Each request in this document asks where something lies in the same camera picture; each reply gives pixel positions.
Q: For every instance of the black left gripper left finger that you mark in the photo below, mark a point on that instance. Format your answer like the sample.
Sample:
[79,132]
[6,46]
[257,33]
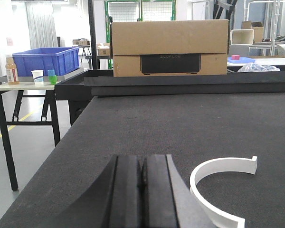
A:
[125,204]

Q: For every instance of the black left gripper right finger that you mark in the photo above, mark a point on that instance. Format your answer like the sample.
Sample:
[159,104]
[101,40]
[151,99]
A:
[167,202]

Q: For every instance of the white curved PVC pipe clamp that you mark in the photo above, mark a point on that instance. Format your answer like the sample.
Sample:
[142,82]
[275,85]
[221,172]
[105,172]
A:
[219,218]

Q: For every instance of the green and blue cups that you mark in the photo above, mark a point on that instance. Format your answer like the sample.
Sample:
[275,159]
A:
[52,77]

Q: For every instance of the white paper cup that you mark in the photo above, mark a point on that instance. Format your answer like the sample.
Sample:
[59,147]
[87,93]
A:
[38,76]

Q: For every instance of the blue plastic crate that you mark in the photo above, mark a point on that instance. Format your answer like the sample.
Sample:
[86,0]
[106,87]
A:
[62,60]

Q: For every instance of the orange drink bottle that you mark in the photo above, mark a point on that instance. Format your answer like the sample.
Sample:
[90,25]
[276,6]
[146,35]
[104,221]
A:
[11,71]

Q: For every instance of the large cardboard box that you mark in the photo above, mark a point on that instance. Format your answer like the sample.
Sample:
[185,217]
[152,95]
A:
[170,48]

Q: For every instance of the crumpled clear plastic bag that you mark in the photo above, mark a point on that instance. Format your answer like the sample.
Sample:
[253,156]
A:
[255,67]

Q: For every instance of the pink tape roll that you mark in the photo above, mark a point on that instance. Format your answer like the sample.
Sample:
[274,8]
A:
[235,57]

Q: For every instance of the light blue tray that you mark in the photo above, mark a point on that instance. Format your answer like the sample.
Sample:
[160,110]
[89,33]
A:
[242,60]

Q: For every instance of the small background cardboard box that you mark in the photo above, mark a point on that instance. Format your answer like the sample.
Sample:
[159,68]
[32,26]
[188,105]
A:
[257,27]

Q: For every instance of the white rectangular duct piece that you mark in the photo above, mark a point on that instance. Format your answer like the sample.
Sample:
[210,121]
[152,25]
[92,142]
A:
[242,37]

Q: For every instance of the black vertical post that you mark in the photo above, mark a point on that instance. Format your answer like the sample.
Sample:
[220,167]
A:
[92,33]

